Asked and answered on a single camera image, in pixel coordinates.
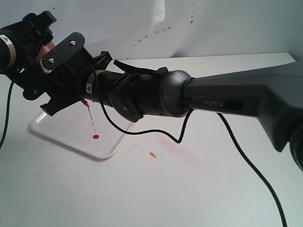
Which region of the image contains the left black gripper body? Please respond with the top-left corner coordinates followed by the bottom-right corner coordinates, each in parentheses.
top-left (14, 10), bottom-right (56, 100)

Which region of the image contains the red sauce blob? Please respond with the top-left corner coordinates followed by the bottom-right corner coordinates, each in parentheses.
top-left (83, 99), bottom-right (99, 140)

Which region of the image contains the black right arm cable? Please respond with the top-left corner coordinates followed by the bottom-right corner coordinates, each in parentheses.
top-left (91, 67), bottom-right (288, 227)

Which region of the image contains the small orange crumb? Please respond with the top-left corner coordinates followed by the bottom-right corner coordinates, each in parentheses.
top-left (149, 152), bottom-right (157, 158)

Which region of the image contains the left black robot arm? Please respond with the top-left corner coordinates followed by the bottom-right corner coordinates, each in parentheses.
top-left (0, 10), bottom-right (56, 100)

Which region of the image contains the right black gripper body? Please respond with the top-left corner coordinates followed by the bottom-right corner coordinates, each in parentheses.
top-left (40, 32), bottom-right (112, 116)

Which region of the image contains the red sauce squeeze bottle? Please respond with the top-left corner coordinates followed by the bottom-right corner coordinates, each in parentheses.
top-left (36, 42), bottom-right (89, 108)

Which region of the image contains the white square plastic tray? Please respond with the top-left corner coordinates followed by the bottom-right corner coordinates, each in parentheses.
top-left (30, 101), bottom-right (127, 159)

